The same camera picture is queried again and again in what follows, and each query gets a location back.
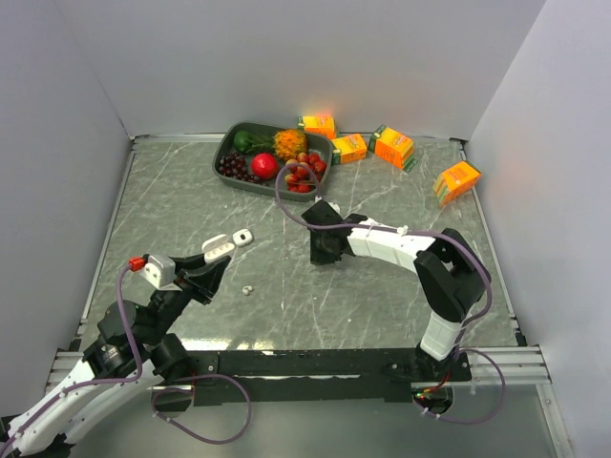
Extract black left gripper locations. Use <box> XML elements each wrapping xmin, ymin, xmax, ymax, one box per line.
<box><xmin>142</xmin><ymin>248</ymin><xmax>231</xmax><ymax>344</ymax></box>

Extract white oval charging case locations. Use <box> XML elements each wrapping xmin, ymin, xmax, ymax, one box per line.
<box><xmin>201</xmin><ymin>234</ymin><xmax>236</xmax><ymax>264</ymax></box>

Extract white square charging case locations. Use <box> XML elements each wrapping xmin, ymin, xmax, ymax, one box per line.
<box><xmin>232</xmin><ymin>229</ymin><xmax>254</xmax><ymax>247</ymax></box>

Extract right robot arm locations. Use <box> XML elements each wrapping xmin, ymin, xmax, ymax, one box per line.
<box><xmin>302</xmin><ymin>199</ymin><xmax>492</xmax><ymax>380</ymax></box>

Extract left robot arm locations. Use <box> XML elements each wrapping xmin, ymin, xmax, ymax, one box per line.
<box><xmin>1</xmin><ymin>255</ymin><xmax>231</xmax><ymax>457</ymax></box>

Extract dark grey fruit tray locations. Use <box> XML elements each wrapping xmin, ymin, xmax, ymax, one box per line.
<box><xmin>212</xmin><ymin>121</ymin><xmax>334</xmax><ymax>201</ymax></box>

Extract red pomegranate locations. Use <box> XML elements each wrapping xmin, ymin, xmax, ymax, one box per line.
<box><xmin>250</xmin><ymin>153</ymin><xmax>279</xmax><ymax>180</ymax></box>

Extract orange box middle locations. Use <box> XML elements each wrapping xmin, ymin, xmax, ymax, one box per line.
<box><xmin>331</xmin><ymin>134</ymin><xmax>368</xmax><ymax>165</ymax></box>

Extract orange pineapple toy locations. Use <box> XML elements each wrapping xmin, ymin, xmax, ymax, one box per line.
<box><xmin>272</xmin><ymin>129</ymin><xmax>307</xmax><ymax>161</ymax></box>

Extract dark purple grapes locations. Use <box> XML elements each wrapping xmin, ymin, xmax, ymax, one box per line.
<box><xmin>215</xmin><ymin>153</ymin><xmax>268</xmax><ymax>185</ymax></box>

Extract orange sponge box near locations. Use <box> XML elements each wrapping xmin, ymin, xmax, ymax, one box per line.
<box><xmin>368</xmin><ymin>125</ymin><xmax>415</xmax><ymax>171</ymax></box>

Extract orange box back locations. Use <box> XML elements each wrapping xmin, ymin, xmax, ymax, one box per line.
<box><xmin>297</xmin><ymin>115</ymin><xmax>338</xmax><ymax>139</ymax></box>

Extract green pepper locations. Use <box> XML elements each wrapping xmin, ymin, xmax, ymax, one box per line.
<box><xmin>233</xmin><ymin>131</ymin><xmax>252</xmax><ymax>154</ymax></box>

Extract orange striped sponge box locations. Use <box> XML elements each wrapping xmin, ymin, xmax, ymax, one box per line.
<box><xmin>432</xmin><ymin>160</ymin><xmax>481</xmax><ymax>207</ymax></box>

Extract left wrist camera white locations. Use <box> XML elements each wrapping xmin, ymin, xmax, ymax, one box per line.
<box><xmin>129</xmin><ymin>255</ymin><xmax>177</xmax><ymax>291</ymax></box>

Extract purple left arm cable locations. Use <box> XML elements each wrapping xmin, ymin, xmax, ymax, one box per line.
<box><xmin>0</xmin><ymin>264</ymin><xmax>144</xmax><ymax>457</ymax></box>

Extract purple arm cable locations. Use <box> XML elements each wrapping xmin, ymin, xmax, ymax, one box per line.
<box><xmin>274</xmin><ymin>160</ymin><xmax>494</xmax><ymax>359</ymax></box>
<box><xmin>0</xmin><ymin>264</ymin><xmax>144</xmax><ymax>457</ymax></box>

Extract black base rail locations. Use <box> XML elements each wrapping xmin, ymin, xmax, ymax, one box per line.
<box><xmin>131</xmin><ymin>346</ymin><xmax>474</xmax><ymax>406</ymax></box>

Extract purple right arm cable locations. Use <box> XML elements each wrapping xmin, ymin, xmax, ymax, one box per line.
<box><xmin>274</xmin><ymin>160</ymin><xmax>494</xmax><ymax>359</ymax></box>

